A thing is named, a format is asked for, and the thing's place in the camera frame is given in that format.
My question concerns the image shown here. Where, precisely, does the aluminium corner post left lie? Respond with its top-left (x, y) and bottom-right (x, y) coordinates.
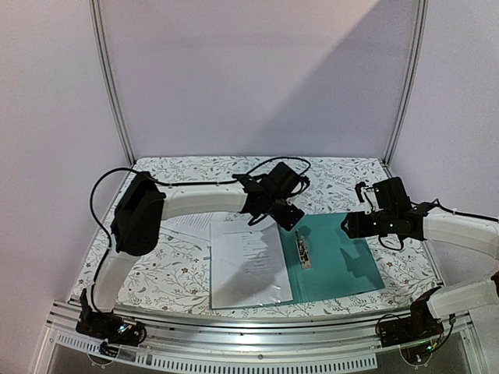
top-left (89, 0), bottom-right (136, 165)

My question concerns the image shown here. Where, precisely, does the white printed paper sheet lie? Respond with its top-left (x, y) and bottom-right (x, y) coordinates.
top-left (210, 218), bottom-right (293, 309)

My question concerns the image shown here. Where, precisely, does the white paper stack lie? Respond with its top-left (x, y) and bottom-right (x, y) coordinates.
top-left (161, 212), bottom-right (242, 242)

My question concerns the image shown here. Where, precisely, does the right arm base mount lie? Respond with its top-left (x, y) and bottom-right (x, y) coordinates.
top-left (375, 286), bottom-right (456, 369)

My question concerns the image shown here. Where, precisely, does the aluminium corner post right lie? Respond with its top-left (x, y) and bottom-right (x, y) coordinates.
top-left (382, 0), bottom-right (428, 169)

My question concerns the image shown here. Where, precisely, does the teal plastic folder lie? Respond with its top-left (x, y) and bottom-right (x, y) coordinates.
top-left (268, 213), bottom-right (384, 306)

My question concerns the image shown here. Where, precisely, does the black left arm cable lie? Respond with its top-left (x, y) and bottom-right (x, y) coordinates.
top-left (83, 157), bottom-right (312, 305)

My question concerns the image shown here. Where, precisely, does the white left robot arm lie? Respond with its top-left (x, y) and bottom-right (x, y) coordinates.
top-left (80, 162), bottom-right (310, 338)

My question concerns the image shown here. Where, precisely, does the aluminium front rail frame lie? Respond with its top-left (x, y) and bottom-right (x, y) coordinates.
top-left (33, 302), bottom-right (487, 373)

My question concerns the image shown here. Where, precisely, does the aluminium corner post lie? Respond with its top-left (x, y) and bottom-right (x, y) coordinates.
top-left (382, 0), bottom-right (428, 169)
top-left (89, 0), bottom-right (136, 165)

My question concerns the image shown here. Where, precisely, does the floral patterned table mat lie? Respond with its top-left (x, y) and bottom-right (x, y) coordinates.
top-left (68, 155), bottom-right (444, 317)

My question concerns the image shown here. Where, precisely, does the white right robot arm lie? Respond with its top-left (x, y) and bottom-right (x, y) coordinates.
top-left (342, 177), bottom-right (498, 340)

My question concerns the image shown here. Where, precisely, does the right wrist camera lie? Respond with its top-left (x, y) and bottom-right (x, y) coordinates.
top-left (355, 182), bottom-right (380, 214)

